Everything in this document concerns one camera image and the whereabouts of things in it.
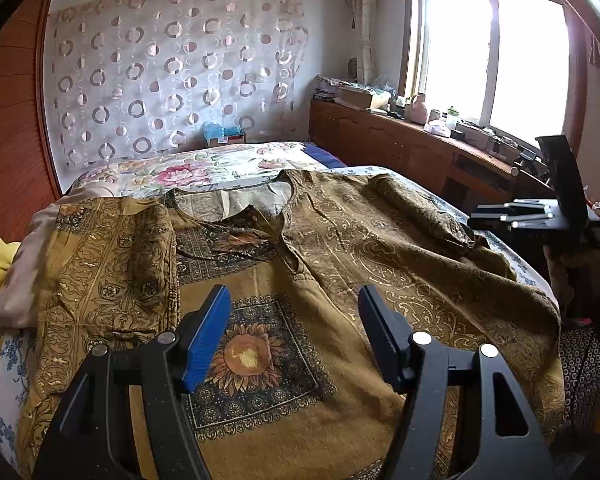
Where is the blue plastic bag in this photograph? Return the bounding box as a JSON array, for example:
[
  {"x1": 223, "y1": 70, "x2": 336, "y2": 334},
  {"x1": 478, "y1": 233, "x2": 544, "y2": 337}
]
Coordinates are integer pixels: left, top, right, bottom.
[{"x1": 201, "y1": 121, "x2": 227, "y2": 144}]

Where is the small printed carton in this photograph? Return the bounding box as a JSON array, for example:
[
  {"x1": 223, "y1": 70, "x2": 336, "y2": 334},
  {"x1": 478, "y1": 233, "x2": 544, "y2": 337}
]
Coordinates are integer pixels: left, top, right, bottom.
[{"x1": 207, "y1": 130, "x2": 247, "y2": 149}]

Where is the brown patterned shirt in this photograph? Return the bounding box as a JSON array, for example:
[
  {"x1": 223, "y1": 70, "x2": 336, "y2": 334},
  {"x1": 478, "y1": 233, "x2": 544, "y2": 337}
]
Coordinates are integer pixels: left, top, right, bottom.
[{"x1": 17, "y1": 169, "x2": 568, "y2": 480}]

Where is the person's right forearm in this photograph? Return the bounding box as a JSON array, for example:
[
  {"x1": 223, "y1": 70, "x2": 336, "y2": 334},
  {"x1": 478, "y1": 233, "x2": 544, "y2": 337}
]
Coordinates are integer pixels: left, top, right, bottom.
[{"x1": 545, "y1": 240, "x2": 600, "y2": 321}]

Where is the wooden wardrobe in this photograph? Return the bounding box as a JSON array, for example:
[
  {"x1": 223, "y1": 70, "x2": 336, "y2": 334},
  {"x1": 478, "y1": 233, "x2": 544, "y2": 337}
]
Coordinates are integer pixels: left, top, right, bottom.
[{"x1": 0, "y1": 0, "x2": 63, "y2": 251}]

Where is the blue floral bed sheet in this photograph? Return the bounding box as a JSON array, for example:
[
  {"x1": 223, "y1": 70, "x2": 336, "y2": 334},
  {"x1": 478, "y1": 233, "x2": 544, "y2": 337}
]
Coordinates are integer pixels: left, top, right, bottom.
[{"x1": 0, "y1": 164, "x2": 561, "y2": 468}]

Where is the dark blue cloth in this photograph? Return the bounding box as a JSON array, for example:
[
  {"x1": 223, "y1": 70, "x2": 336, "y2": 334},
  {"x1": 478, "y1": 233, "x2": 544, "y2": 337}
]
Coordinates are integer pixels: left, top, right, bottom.
[{"x1": 302, "y1": 142, "x2": 347, "y2": 169}]

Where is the dark circle-pattern bag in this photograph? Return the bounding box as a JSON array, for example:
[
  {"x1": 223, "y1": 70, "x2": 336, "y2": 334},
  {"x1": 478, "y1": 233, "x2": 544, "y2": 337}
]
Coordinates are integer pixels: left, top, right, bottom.
[{"x1": 557, "y1": 327, "x2": 600, "y2": 428}]

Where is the long wooden cabinet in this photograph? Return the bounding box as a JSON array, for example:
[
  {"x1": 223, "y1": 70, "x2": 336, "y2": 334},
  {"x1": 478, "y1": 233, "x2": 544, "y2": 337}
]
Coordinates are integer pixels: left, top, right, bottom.
[{"x1": 309, "y1": 97, "x2": 556, "y2": 211}]

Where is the pink floral quilt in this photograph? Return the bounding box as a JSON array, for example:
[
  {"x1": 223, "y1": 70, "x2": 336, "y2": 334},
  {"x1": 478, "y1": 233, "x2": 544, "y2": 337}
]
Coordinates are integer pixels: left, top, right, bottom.
[{"x1": 67, "y1": 141, "x2": 331, "y2": 198}]

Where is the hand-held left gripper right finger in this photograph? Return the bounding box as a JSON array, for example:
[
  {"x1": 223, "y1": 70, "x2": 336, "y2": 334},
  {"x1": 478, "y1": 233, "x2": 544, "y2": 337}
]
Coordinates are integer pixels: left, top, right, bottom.
[{"x1": 358, "y1": 284, "x2": 548, "y2": 480}]

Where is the cardboard box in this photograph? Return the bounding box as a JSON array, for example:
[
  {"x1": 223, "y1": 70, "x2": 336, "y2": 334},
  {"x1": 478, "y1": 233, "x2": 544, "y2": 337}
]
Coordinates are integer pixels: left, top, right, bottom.
[{"x1": 337, "y1": 85, "x2": 381, "y2": 110}]

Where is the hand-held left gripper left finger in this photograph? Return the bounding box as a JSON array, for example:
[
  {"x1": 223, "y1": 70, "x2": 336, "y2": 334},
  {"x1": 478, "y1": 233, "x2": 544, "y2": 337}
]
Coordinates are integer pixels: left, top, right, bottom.
[{"x1": 32, "y1": 284, "x2": 232, "y2": 480}]

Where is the wooden-framed window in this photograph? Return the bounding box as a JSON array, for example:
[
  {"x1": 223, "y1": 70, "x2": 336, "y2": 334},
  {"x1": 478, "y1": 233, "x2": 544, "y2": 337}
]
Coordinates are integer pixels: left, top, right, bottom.
[{"x1": 405, "y1": 0, "x2": 581, "y2": 151}]

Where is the beige window curtain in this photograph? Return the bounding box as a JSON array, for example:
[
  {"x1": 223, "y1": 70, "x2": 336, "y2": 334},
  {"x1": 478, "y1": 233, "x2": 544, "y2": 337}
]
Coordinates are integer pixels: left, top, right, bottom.
[{"x1": 342, "y1": 0, "x2": 381, "y2": 86}]

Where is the pink jug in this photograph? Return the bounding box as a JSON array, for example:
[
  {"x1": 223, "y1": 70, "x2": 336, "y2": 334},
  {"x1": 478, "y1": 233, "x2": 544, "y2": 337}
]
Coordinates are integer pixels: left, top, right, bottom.
[{"x1": 402, "y1": 94, "x2": 429, "y2": 125}]

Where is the beige folded cloth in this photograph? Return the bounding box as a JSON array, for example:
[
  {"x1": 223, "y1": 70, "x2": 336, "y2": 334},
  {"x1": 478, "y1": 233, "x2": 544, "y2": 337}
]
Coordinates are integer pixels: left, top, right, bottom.
[{"x1": 0, "y1": 180, "x2": 126, "y2": 333}]

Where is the sheer circle-pattern curtain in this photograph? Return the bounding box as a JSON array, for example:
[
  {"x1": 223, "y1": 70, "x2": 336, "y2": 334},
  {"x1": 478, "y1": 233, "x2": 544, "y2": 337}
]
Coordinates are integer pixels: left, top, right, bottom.
[{"x1": 47, "y1": 0, "x2": 311, "y2": 168}]

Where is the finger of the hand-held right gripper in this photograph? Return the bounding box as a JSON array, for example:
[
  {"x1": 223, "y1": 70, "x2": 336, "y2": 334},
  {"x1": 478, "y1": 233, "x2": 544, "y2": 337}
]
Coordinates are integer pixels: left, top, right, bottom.
[
  {"x1": 467, "y1": 213, "x2": 561, "y2": 232},
  {"x1": 472, "y1": 199, "x2": 560, "y2": 216}
]

